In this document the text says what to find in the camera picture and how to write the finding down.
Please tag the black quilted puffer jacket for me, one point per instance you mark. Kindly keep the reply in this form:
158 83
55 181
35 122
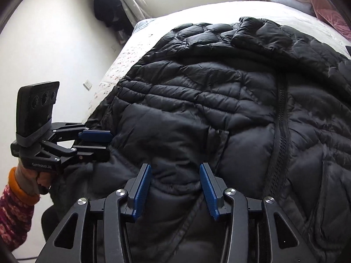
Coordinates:
266 106

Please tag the black hanging clothes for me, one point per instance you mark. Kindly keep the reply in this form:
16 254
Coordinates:
112 13

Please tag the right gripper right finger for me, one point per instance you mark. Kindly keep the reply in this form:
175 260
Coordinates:
256 230

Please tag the left hand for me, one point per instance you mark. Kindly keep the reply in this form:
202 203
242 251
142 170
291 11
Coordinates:
31 181

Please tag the white cherry print bedsheet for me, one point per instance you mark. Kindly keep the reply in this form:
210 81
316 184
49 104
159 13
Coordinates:
147 34

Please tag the pink velvet pillow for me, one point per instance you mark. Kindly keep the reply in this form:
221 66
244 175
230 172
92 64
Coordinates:
326 12

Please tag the white wall socket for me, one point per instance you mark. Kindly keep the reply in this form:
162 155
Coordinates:
87 84

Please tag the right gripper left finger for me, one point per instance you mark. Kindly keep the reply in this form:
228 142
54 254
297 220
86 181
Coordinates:
89 224

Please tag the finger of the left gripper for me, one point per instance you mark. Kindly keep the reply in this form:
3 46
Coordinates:
92 154
95 136

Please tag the black tracking camera box left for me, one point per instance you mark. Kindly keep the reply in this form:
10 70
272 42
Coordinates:
34 111

